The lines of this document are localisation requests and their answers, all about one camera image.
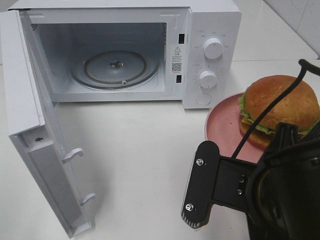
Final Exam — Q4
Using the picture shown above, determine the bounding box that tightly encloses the white upper power knob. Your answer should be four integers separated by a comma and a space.
203, 37, 224, 60

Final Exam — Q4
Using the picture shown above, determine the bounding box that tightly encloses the white microwave oven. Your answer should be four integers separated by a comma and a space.
0, 0, 242, 109

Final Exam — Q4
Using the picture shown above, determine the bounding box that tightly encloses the white lower timer knob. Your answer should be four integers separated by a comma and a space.
199, 70, 218, 89

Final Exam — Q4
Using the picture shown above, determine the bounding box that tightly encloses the burger with lettuce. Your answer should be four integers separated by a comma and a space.
238, 75, 320, 150

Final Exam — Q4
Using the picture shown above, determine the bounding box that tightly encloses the white round door button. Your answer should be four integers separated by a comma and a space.
196, 93, 212, 106

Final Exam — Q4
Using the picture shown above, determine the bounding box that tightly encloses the white microwave door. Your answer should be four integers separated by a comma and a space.
0, 10, 96, 238

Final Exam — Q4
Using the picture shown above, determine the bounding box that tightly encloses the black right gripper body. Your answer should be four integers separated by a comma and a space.
246, 122, 320, 240

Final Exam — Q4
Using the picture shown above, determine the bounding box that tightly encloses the pink round plate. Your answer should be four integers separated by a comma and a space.
204, 91, 273, 165

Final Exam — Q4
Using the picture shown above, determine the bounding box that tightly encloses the glass microwave turntable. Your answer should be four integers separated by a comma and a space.
70, 50, 160, 90

